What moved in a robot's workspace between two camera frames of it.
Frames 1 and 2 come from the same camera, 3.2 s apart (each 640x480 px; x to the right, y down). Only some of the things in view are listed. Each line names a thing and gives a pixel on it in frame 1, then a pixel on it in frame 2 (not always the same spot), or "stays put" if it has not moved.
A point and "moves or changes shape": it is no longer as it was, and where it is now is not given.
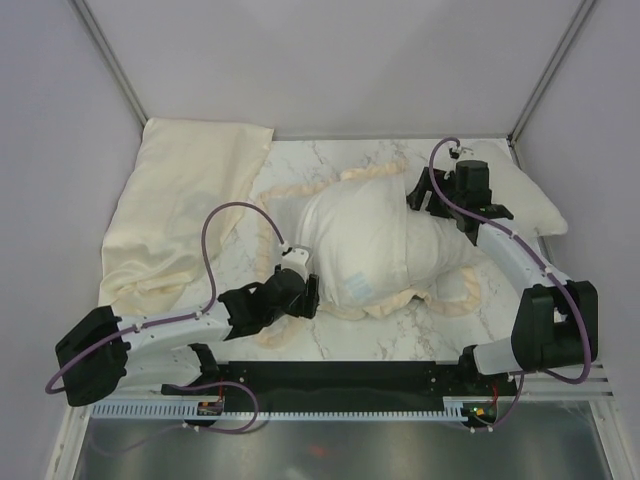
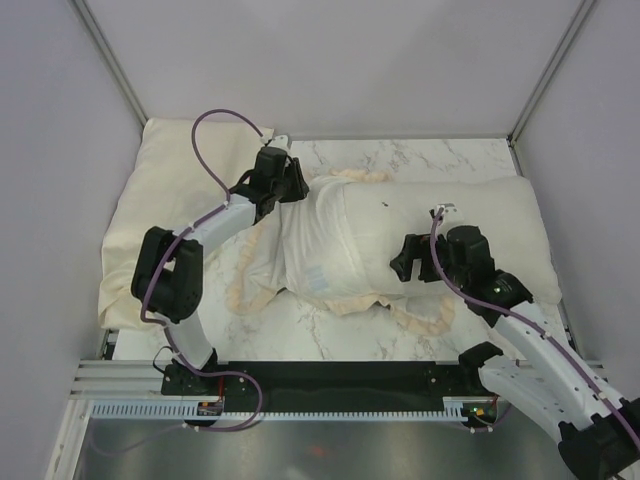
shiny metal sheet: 524,441 stays put
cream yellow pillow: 153,249 stays put
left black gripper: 308,301 → 300,189
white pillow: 510,183 → 512,208
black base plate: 358,383 stays put
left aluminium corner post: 108,56 stays put
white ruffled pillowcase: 341,245 moves or changes shape
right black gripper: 416,197 → 416,246
